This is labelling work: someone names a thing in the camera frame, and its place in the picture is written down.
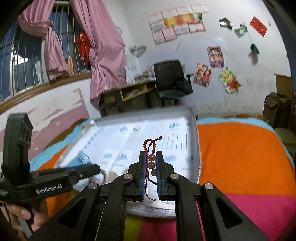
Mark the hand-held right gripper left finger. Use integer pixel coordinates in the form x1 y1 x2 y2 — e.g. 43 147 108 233
29 150 148 241

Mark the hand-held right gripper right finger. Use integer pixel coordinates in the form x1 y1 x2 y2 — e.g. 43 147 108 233
155 150 270 241

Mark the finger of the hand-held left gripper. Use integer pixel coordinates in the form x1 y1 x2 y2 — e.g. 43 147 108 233
66 163 102 185

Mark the blue wristwatch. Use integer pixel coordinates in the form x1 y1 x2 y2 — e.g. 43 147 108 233
76 150 93 166

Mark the silver metal bracelet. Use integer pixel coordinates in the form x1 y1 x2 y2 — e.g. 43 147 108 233
92 170 107 185

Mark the red cord beaded bracelet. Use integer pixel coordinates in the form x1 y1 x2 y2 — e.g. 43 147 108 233
143 136 163 202

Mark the white cardboard tray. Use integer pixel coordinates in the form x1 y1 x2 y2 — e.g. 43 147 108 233
55 109 201 219

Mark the person's left hand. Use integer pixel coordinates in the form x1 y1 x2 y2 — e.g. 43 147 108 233
7 203 51 232

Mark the wooden desk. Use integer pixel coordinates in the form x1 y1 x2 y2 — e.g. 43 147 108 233
99 80 158 117

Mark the colourful striped blanket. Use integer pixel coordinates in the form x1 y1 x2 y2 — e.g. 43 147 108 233
30 117 296 241

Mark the wooden window sill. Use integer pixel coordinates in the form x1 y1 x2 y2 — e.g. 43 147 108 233
0 72 93 114

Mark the black bag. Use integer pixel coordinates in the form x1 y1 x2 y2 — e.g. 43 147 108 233
173 77 193 95

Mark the black office chair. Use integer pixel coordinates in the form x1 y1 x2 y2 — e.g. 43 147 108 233
153 60 193 107

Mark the pink curtain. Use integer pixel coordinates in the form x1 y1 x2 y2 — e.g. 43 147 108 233
70 0 127 107
18 9 70 81

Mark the barred window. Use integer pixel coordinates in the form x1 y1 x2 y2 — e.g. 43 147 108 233
0 2 93 103

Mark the red hanging cloth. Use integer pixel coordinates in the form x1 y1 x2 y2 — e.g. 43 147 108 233
76 32 91 63

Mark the green stool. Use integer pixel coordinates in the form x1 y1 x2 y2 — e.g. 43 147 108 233
275 127 296 149

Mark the brown bag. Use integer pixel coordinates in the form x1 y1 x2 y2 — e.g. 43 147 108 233
263 92 292 129

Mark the wooden cabinet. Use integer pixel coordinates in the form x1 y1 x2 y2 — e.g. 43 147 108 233
274 73 292 101

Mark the red paper square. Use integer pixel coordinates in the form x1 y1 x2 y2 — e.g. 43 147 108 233
249 16 268 37

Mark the blue patterned curtain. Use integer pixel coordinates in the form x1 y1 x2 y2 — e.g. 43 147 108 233
262 0 296 78

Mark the cartoon family wall poster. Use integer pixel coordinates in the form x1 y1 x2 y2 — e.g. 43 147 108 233
193 62 212 89

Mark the yellow bear wall poster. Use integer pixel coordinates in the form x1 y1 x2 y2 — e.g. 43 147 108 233
218 67 241 94

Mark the small wall shelf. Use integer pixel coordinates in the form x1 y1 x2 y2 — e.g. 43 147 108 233
129 44 147 56

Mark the cartoon fighter wall poster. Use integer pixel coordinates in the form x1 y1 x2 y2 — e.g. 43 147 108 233
207 46 225 68

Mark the group of wall certificates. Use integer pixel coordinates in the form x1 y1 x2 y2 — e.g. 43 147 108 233
148 3 210 45

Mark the green wall photo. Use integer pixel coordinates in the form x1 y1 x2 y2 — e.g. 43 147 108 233
234 24 248 38

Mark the silver black wall photo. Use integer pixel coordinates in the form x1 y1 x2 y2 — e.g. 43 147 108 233
219 17 233 30

